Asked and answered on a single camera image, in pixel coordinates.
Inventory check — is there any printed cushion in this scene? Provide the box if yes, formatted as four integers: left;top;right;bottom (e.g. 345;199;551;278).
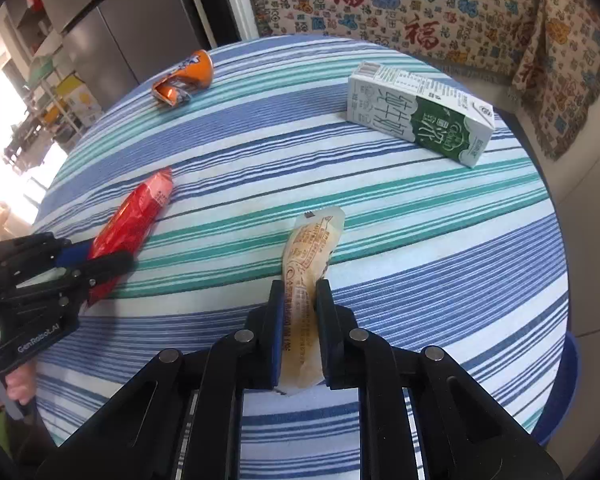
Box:
511;0;600;162

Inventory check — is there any printed sofa blanket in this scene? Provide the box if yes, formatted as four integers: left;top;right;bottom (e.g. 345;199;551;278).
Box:
241;0;548;88

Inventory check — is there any crushed orange soda can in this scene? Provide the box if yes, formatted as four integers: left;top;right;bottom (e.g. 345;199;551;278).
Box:
151;49;214;107

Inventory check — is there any grey refrigerator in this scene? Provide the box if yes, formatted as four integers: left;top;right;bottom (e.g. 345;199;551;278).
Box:
34;0;203;107

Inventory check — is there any person's left hand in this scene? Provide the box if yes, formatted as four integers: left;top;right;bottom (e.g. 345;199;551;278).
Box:
0;361;37;413

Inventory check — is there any beige snack packet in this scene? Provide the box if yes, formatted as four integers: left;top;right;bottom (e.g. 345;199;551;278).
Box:
279;206;347;397

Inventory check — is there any yellow and white cardboard box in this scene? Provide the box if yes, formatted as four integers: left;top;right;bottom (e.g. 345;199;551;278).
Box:
54;74;104;129

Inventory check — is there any white shelf rack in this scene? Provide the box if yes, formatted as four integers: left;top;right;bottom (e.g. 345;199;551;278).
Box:
2;54;104;162

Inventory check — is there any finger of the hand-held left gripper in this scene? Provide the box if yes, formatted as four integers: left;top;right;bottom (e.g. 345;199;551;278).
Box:
60;251;134;302
45;237;97;275

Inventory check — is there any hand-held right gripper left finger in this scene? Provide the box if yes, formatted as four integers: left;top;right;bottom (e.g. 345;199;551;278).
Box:
35;280;286;480

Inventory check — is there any green and white milk carton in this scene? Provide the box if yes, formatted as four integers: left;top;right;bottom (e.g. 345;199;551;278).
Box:
346;60;495;169

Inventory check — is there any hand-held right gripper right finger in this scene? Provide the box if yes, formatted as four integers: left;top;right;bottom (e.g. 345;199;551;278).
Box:
315;278;564;480

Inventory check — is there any red snack wrapper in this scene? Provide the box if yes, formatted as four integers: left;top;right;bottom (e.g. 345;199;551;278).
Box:
86;166;174;306

